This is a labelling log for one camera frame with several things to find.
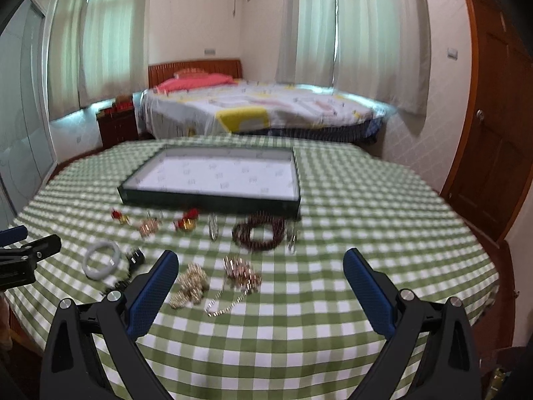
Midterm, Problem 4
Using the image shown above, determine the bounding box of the small gold red pendant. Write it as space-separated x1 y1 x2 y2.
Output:
111 210 129 225

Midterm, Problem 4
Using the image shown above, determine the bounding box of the brown wooden door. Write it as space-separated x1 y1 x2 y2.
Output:
442 0 532 241

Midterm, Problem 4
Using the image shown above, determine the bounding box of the right white curtain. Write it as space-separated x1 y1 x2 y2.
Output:
275 0 431 116

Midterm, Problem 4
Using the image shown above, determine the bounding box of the dark red bead necklace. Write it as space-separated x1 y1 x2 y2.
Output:
231 212 286 252

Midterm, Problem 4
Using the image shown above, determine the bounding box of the left white curtain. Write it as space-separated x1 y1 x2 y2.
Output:
48 0 147 121

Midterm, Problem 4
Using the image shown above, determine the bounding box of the pink pillow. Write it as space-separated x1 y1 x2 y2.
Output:
155 72 236 93

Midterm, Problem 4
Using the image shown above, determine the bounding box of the wall light switch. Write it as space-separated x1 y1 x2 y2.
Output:
447 48 458 61

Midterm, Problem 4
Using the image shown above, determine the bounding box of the dark green jewelry tray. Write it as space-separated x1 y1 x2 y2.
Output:
118 145 301 219

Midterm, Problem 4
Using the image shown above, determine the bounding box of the white curtain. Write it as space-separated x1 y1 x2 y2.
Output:
275 0 431 116
48 0 147 121

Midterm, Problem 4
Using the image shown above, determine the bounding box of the cream pearl bracelet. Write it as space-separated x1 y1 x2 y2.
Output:
168 263 211 310

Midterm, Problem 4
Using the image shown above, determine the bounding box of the bed with patterned quilt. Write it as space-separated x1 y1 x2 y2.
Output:
137 80 387 144

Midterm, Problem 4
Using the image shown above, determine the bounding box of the green checkered tablecloth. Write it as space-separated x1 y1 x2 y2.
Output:
5 135 499 399

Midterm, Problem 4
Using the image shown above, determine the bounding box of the silver rhinestone brooch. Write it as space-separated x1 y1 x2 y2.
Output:
208 213 220 241

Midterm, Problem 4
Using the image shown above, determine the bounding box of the red wooden headboard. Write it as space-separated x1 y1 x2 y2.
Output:
147 58 244 90

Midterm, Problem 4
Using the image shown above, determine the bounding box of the white jade bangle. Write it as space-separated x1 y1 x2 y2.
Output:
82 240 121 281

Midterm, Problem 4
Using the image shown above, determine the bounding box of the black beaded bracelet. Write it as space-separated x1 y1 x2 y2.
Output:
100 247 147 296

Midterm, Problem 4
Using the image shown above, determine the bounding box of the dark wooden nightstand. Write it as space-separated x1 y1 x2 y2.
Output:
97 95 139 148

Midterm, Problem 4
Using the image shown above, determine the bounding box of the gold lock red cord pendant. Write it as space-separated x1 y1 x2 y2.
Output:
174 209 200 232

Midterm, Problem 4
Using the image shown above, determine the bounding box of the frosted glass wardrobe door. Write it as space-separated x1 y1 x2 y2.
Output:
0 0 56 228

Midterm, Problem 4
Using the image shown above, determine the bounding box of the silver pearl ring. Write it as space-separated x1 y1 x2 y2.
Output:
284 220 300 254

